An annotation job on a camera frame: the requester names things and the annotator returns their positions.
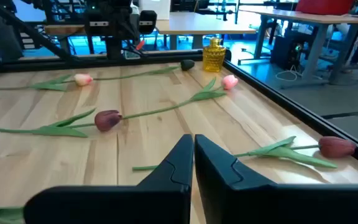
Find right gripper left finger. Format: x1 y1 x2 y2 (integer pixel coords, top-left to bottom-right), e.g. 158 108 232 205
23 134 195 224

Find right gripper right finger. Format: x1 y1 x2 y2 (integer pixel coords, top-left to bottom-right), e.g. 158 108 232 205
195 134 358 224

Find pink artificial tulip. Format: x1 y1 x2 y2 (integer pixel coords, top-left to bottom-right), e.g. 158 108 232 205
121 74 239 121
0 73 94 92

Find yellow glass vase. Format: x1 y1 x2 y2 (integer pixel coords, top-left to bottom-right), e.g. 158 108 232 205
202 37 227 73

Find light wood desk grey legs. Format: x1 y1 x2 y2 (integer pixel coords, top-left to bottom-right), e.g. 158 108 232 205
155 11 257 50

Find black computer tower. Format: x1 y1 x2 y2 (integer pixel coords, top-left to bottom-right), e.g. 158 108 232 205
270 30 307 72

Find long wood desk grey legs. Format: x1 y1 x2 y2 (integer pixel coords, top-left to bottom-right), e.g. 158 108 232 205
237 7 358 86

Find red plastic bin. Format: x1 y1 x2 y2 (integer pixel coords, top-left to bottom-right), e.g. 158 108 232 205
295 0 356 16

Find black aluminium table frame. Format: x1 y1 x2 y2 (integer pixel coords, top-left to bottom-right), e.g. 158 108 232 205
0 0 358 174

